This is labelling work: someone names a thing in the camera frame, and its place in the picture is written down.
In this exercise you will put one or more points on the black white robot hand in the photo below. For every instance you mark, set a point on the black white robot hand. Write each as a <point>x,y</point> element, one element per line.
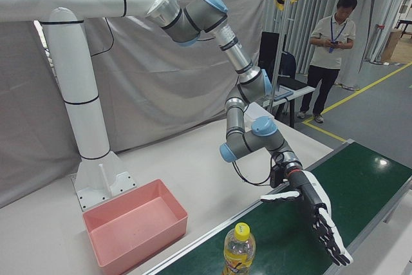
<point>310,191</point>

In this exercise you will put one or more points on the yellow capped orange drink bottle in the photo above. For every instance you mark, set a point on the yellow capped orange drink bottle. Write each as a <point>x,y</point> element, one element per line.
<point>239,249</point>

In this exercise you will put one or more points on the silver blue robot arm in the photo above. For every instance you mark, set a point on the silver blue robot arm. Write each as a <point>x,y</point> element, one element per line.
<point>231,49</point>

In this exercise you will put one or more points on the pink plastic basket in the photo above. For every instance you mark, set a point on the pink plastic basket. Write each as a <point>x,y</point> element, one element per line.
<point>135,223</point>

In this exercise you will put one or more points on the green conveyor belt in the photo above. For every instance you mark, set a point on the green conveyor belt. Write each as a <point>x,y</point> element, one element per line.
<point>354,185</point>

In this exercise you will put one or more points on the white flat box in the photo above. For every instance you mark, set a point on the white flat box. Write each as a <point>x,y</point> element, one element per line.
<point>257,114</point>

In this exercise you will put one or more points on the white side table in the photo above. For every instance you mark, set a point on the white side table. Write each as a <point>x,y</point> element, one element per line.
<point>302,93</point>

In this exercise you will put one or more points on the blue edged tablet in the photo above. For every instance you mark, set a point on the blue edged tablet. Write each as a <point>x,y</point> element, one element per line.
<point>283,93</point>

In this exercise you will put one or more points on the black laptop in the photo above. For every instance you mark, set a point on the black laptop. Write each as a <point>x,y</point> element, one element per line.
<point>291,83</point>

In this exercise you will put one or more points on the dark blue chair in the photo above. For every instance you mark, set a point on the dark blue chair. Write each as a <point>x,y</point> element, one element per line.
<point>288,64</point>

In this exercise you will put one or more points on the man in white polo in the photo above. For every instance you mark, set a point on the man in white polo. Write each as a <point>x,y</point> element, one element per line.
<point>328,56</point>

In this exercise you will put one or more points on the black background monitor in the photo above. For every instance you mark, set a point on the black background monitor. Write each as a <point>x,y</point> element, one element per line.
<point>267,53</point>

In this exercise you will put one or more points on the dark smartphone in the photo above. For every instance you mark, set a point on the dark smartphone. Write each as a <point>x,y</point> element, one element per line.
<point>334,42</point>

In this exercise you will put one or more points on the brown cardboard box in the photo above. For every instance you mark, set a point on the brown cardboard box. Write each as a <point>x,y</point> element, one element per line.
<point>391,46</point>

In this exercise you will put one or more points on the grey fabric curtain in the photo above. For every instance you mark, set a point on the grey fabric curtain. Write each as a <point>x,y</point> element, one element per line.
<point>154,88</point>

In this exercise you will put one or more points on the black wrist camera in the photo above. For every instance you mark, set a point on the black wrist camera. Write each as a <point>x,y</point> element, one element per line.
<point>277,176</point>

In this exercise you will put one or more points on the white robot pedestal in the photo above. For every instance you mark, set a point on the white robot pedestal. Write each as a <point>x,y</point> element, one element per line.
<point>80,72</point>

